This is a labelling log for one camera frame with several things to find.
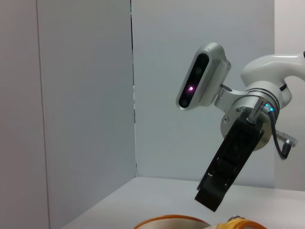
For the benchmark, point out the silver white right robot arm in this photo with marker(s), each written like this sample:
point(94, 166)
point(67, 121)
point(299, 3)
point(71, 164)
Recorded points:
point(262, 78)

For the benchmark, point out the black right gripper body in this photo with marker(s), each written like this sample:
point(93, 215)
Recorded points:
point(240, 140)

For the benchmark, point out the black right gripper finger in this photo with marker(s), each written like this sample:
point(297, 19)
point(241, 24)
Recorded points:
point(214, 188)

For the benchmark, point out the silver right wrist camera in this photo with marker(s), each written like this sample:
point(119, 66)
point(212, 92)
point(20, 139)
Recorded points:
point(202, 76)

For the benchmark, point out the beige food bag orange trim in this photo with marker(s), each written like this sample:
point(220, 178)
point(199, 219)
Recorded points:
point(166, 223)

